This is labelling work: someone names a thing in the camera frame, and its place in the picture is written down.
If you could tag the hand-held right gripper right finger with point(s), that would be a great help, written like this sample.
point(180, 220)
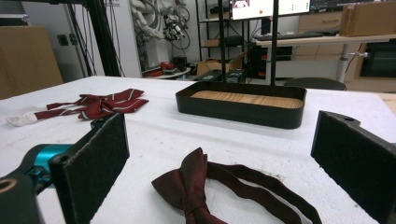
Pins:
point(358, 165)

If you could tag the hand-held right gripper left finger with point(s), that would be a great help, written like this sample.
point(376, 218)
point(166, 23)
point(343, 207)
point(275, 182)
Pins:
point(93, 168)

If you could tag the red striped bow tie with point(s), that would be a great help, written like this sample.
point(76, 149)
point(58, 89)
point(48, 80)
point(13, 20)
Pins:
point(102, 107)

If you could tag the dark red bow tie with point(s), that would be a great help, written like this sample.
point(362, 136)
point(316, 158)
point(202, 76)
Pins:
point(191, 183)

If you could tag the black round stool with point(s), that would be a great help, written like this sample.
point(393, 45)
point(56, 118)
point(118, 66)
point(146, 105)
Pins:
point(314, 84)

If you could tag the white foam board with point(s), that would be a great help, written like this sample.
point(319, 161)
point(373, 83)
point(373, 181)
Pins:
point(186, 137)

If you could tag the white round table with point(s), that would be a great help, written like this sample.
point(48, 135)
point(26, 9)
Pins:
point(169, 74)

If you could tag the brown cardboard panel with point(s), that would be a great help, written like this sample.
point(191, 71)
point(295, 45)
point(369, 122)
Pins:
point(26, 62)

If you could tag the light wooden desk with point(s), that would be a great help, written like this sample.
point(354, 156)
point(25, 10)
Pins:
point(311, 40)

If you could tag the black keyboard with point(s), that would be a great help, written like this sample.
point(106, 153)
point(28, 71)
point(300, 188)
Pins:
point(289, 36)

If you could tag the closed cardboard box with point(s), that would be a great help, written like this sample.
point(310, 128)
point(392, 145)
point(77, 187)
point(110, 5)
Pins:
point(370, 18)

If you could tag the open cardboard box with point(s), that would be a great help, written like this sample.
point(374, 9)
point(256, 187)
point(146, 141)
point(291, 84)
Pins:
point(210, 66)

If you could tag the white robot parts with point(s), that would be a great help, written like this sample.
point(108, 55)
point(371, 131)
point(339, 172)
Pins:
point(146, 21)

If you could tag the computer monitor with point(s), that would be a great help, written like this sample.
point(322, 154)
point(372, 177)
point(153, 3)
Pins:
point(255, 9)

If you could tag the black metal frame post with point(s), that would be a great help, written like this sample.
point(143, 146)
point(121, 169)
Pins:
point(104, 40)

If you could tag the black wall socket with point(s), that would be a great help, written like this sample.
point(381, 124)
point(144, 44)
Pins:
point(63, 40)
point(73, 39)

